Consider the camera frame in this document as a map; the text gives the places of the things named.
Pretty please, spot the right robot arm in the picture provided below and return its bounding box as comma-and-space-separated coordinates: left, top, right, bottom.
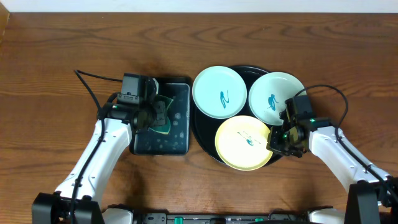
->
267, 118, 397, 223

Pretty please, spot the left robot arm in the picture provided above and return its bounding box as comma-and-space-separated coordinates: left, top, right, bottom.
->
32, 95, 168, 223

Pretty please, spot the yellow plate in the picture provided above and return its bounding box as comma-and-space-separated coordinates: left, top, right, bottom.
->
215, 115, 273, 171

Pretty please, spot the round black tray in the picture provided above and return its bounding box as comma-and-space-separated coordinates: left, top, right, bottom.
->
190, 65, 270, 162

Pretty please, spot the black rectangular water tray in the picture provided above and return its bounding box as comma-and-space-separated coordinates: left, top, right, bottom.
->
129, 77, 191, 156

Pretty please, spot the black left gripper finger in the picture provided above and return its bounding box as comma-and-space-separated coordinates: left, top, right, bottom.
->
133, 109, 154, 132
154, 101, 167, 126

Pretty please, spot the pale green plate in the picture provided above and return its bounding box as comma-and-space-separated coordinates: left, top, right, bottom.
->
192, 66, 248, 119
248, 72, 304, 126

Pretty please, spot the green yellow sponge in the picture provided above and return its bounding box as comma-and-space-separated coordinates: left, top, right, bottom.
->
150, 95, 174, 135

